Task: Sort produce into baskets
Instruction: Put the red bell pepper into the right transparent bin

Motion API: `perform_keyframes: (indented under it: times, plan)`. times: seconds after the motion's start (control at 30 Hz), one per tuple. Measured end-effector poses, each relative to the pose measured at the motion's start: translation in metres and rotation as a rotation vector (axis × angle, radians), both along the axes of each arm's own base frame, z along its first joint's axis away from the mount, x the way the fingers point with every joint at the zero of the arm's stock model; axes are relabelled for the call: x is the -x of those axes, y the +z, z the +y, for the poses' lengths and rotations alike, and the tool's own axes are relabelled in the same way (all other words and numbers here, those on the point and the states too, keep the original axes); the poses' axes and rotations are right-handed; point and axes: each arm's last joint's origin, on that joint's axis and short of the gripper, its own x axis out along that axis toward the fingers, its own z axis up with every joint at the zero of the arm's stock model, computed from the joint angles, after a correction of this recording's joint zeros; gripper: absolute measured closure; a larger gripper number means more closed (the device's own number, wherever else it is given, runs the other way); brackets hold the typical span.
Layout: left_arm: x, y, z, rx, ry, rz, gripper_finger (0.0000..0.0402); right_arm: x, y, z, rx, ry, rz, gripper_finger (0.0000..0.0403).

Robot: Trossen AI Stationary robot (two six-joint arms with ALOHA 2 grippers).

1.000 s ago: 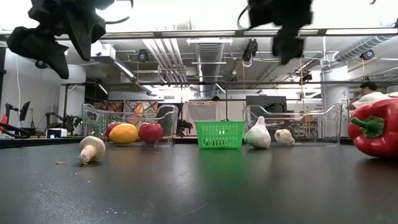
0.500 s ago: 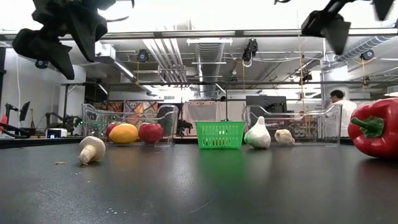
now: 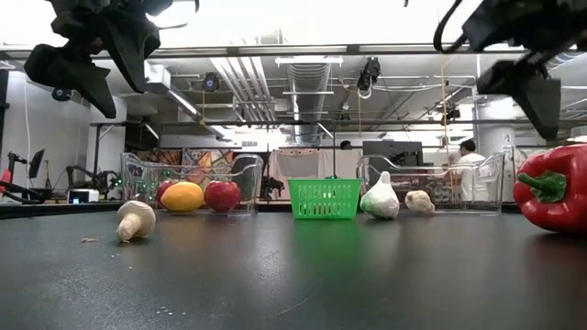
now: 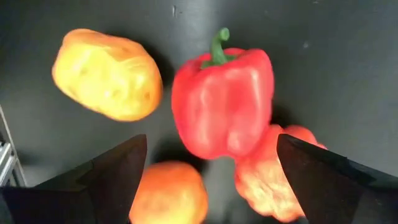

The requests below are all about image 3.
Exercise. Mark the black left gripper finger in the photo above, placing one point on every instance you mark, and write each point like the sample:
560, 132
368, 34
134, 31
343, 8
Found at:
73, 69
135, 50

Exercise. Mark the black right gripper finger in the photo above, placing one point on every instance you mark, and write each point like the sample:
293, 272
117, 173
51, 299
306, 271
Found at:
534, 91

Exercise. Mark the red bell pepper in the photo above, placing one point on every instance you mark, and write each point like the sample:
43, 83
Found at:
564, 201

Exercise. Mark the red tomato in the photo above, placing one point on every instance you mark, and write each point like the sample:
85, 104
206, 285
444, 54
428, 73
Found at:
222, 196
164, 192

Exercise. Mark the yellow mango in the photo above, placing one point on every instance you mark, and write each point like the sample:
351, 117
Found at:
182, 197

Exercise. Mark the small white garlic bulb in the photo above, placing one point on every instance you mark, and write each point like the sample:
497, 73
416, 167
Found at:
419, 201

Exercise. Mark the large white garlic bulb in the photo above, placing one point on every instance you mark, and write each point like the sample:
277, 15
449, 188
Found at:
379, 201

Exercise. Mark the black background robot arm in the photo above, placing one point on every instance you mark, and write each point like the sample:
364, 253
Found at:
91, 176

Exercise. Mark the round black ceiling device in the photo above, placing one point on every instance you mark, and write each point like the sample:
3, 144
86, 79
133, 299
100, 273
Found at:
211, 82
60, 94

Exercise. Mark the white round column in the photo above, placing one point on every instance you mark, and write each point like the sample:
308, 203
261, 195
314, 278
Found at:
495, 137

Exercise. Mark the small black monitor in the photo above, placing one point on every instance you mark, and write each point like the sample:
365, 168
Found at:
36, 162

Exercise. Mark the person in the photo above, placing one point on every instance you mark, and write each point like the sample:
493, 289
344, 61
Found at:
468, 169

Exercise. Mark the clear plastic bin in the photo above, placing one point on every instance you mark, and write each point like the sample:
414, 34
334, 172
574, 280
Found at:
486, 201
250, 183

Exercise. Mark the white box device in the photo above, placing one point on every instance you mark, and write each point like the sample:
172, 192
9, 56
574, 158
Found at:
83, 196

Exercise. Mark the colourful patterned fabric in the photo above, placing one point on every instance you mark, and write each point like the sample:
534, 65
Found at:
206, 162

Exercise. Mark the overhead light beam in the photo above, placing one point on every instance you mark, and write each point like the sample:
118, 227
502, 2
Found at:
293, 49

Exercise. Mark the white ceiling light fixture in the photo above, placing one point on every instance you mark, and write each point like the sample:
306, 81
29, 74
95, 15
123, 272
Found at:
309, 60

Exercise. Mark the white hanging cloth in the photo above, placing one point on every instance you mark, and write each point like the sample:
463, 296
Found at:
298, 165

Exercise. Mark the green plastic basket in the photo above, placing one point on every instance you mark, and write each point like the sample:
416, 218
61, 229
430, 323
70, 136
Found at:
324, 199

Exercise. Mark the black horizontal rail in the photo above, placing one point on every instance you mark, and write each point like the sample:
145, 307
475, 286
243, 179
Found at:
275, 123

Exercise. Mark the hanging black camera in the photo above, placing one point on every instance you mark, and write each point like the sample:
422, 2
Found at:
369, 73

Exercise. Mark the silver ventilation duct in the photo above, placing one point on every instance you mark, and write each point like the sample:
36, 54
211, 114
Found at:
309, 91

